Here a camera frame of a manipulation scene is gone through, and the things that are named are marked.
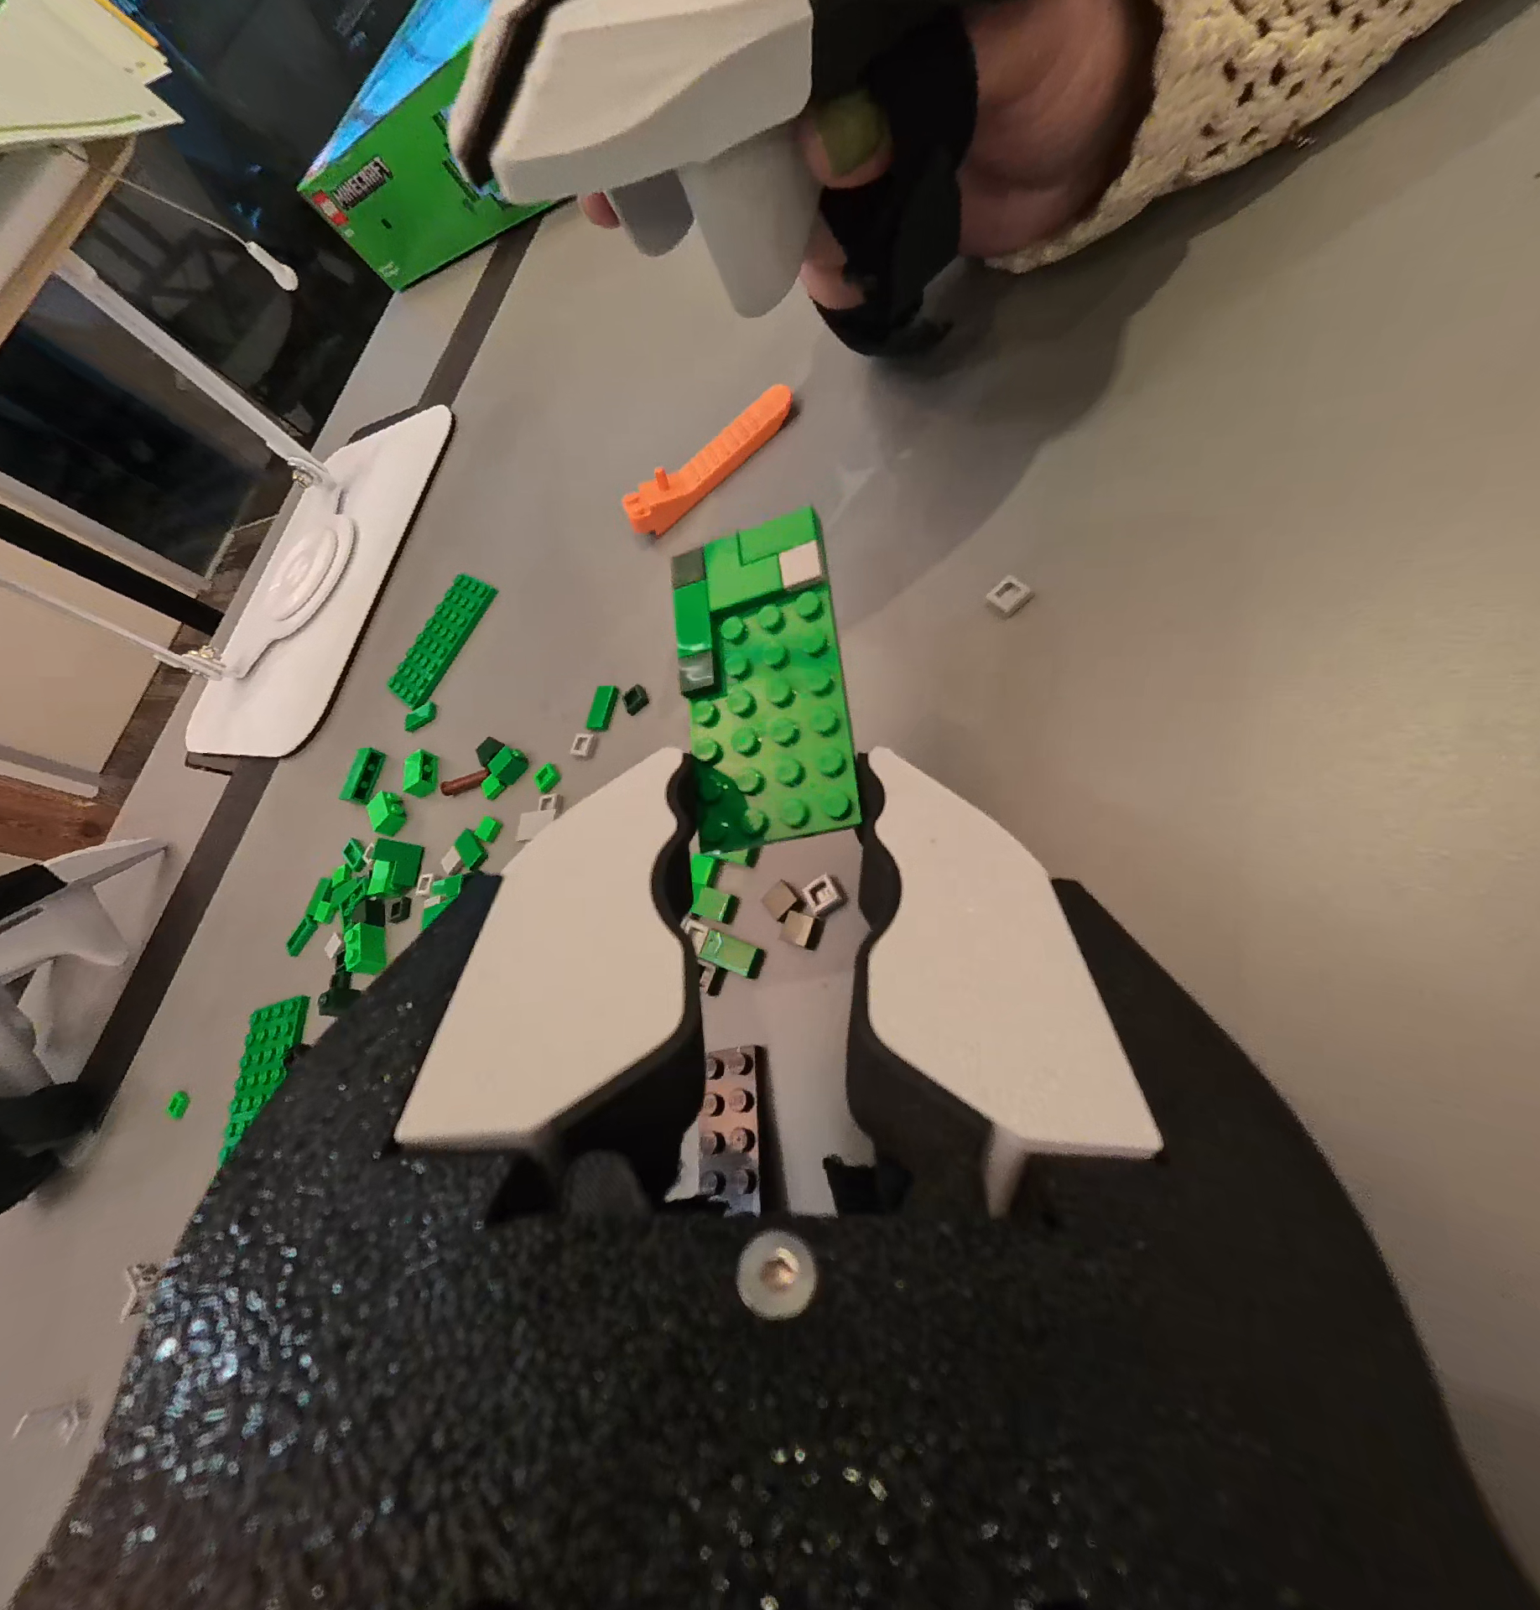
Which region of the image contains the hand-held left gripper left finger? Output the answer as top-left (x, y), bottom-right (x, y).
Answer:
top-left (395, 746), bottom-right (707, 1186)

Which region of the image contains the white charging cable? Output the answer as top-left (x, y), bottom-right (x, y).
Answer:
top-left (112, 175), bottom-right (302, 296)

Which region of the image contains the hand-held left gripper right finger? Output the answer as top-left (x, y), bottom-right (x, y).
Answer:
top-left (843, 746), bottom-right (1164, 1171)

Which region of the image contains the long green studded lego plate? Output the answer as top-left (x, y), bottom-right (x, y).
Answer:
top-left (215, 994), bottom-right (314, 1173)
top-left (383, 575), bottom-right (503, 710)

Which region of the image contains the lego instruction booklet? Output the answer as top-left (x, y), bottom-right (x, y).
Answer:
top-left (0, 0), bottom-right (186, 155)

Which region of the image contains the green lego base plate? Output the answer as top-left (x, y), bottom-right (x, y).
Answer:
top-left (669, 505), bottom-right (865, 862)

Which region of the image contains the orange lego brick separator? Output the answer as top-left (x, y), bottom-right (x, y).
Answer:
top-left (619, 383), bottom-right (797, 545)

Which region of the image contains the person's right hand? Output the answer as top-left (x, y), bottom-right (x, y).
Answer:
top-left (803, 0), bottom-right (1159, 306)

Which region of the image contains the black lego plate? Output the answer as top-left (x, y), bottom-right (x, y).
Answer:
top-left (691, 1043), bottom-right (769, 1219)

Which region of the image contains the pile of loose lego pieces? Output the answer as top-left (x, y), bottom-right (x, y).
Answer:
top-left (285, 680), bottom-right (849, 1011)

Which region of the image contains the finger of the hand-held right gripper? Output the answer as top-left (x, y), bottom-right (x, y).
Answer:
top-left (448, 0), bottom-right (560, 184)
top-left (484, 0), bottom-right (819, 206)

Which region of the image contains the green lego set box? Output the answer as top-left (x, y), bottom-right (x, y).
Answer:
top-left (297, 0), bottom-right (560, 296)

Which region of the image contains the green L-shaped lego tile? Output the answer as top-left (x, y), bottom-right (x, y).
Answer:
top-left (701, 509), bottom-right (824, 610)

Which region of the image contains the person's right forearm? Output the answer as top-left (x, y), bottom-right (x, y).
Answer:
top-left (989, 0), bottom-right (1465, 274)

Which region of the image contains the black and white tool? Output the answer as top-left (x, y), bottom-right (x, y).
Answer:
top-left (0, 840), bottom-right (172, 1219)

